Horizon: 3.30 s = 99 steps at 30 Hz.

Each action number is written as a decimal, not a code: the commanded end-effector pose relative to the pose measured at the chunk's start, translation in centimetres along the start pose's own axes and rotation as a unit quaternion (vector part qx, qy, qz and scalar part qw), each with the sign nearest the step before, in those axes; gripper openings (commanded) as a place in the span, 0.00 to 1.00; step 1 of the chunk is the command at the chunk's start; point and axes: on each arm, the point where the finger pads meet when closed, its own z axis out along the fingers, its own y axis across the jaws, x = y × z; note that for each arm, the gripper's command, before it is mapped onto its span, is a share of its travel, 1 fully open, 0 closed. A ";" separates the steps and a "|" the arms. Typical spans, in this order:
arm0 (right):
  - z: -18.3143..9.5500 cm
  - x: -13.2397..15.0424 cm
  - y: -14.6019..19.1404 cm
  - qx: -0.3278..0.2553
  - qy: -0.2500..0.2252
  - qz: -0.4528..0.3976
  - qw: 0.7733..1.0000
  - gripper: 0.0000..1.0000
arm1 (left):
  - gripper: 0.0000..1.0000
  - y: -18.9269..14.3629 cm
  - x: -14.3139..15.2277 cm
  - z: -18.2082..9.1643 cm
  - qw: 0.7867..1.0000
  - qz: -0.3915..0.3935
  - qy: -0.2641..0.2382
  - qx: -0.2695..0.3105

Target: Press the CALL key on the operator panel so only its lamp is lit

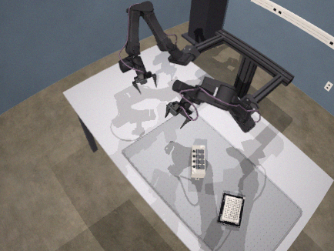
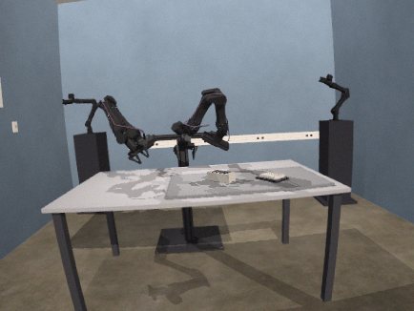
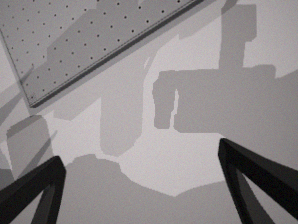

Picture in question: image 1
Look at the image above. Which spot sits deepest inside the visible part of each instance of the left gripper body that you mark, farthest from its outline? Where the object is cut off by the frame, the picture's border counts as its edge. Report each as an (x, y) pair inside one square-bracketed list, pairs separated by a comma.
[(185, 104)]

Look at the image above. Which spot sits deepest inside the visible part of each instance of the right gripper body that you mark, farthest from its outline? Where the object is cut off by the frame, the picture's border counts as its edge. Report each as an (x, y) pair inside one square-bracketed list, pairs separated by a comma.
[(140, 75)]

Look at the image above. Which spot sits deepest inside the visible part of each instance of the beige operator panel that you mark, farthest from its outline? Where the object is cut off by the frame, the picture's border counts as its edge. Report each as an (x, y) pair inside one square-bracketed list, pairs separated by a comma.
[(198, 162)]

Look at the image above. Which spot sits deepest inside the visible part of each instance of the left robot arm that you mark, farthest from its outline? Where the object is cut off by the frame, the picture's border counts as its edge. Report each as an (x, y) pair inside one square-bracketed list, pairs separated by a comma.
[(225, 95)]

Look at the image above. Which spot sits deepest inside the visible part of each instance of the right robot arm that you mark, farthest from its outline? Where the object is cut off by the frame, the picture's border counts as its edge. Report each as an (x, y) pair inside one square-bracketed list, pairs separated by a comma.
[(132, 47)]

